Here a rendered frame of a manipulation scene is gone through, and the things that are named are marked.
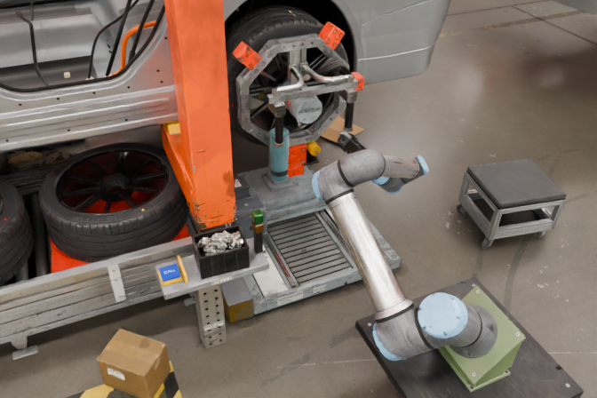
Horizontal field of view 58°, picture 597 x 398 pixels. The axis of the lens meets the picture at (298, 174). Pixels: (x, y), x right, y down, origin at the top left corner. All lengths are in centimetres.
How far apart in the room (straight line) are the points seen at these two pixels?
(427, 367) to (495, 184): 122
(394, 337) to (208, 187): 90
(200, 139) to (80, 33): 136
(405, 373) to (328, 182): 75
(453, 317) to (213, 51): 118
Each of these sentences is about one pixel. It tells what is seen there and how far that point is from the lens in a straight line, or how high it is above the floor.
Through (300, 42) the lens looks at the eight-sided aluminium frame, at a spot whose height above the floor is 111.
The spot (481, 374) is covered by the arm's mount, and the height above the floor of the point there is 38.
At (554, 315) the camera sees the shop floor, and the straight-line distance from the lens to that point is 293.
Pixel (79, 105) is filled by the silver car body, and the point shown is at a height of 91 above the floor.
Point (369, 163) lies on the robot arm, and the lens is 195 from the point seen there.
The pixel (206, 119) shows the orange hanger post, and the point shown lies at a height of 104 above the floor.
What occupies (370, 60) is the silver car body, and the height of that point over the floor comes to 89.
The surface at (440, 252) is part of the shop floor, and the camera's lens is 303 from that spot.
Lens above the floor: 204
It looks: 36 degrees down
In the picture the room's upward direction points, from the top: 2 degrees clockwise
